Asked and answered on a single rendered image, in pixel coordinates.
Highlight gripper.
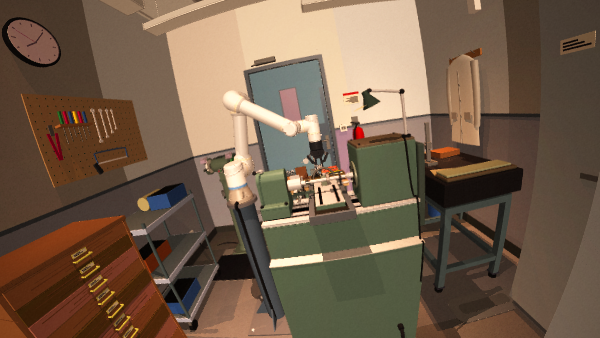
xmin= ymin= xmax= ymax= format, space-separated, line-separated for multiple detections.
xmin=306 ymin=140 xmax=328 ymax=167

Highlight grey cross-slide carriage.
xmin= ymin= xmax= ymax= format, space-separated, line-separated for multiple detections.
xmin=307 ymin=183 xmax=359 ymax=225

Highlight green lathe tailstock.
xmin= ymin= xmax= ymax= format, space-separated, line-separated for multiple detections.
xmin=256 ymin=168 xmax=295 ymax=222

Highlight green lathe body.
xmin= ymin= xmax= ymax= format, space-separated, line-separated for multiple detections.
xmin=259 ymin=132 xmax=426 ymax=338

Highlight grey height gauge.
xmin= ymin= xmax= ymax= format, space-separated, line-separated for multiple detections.
xmin=423 ymin=122 xmax=439 ymax=167

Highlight blue door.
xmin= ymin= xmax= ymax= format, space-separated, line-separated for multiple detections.
xmin=243 ymin=54 xmax=340 ymax=176

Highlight green shade desk lamp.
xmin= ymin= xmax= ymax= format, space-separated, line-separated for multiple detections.
xmin=360 ymin=87 xmax=409 ymax=137

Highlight orange block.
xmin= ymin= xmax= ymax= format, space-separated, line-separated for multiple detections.
xmin=430 ymin=146 xmax=461 ymax=161

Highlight blue box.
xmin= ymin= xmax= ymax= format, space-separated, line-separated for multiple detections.
xmin=146 ymin=182 xmax=189 ymax=212

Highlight olive straightedge bar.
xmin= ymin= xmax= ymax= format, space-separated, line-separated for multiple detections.
xmin=435 ymin=159 xmax=513 ymax=180

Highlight green table with black top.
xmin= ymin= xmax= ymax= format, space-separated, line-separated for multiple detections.
xmin=423 ymin=152 xmax=524 ymax=294

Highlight beige lab coat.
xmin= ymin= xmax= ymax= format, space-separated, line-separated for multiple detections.
xmin=445 ymin=53 xmax=483 ymax=147

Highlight grey shelf trolley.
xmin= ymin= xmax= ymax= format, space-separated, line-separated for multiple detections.
xmin=125 ymin=191 xmax=221 ymax=332

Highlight yellow roll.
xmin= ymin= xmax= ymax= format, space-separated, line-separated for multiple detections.
xmin=136 ymin=189 xmax=161 ymax=213

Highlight brown box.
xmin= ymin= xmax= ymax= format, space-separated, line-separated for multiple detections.
xmin=139 ymin=239 xmax=174 ymax=274

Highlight blue bin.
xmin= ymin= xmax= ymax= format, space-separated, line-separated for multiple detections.
xmin=164 ymin=277 xmax=203 ymax=316

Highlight brown pegboard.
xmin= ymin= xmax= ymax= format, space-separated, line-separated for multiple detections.
xmin=20 ymin=93 xmax=148 ymax=189

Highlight wooden drawer cabinet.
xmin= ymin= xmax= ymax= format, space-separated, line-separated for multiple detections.
xmin=0 ymin=214 xmax=188 ymax=338

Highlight steel arbor with ring blank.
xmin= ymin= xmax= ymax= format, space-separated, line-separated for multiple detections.
xmin=286 ymin=172 xmax=355 ymax=191

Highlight black power cable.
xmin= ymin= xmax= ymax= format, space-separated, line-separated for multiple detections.
xmin=401 ymin=134 xmax=425 ymax=282

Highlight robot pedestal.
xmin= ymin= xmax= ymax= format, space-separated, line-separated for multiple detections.
xmin=232 ymin=200 xmax=287 ymax=332

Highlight wooden coat rail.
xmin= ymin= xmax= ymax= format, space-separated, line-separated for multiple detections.
xmin=448 ymin=47 xmax=484 ymax=65

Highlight blue frame hacksaw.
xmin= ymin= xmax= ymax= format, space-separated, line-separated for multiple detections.
xmin=92 ymin=146 xmax=130 ymax=176

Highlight red handled pliers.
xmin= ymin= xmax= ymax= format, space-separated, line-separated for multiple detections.
xmin=45 ymin=132 xmax=65 ymax=162

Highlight beige wall notice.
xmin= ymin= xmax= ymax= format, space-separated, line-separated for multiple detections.
xmin=559 ymin=30 xmax=598 ymax=56

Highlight round wall clock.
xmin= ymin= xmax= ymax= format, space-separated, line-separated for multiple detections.
xmin=1 ymin=17 xmax=63 ymax=68

